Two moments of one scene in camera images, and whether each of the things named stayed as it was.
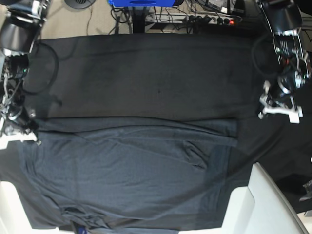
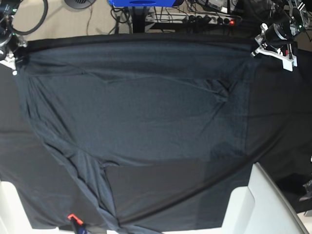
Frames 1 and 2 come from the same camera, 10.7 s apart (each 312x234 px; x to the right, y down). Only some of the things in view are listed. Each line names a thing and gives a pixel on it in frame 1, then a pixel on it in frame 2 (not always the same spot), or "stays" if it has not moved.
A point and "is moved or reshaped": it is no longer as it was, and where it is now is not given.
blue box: (142, 3) stays
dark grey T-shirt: (129, 173) is moved or reshaped
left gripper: (15, 121) → (9, 60)
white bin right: (261, 207) stays
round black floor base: (80, 4) stays
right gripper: (284, 100) → (275, 39)
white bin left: (14, 217) stays
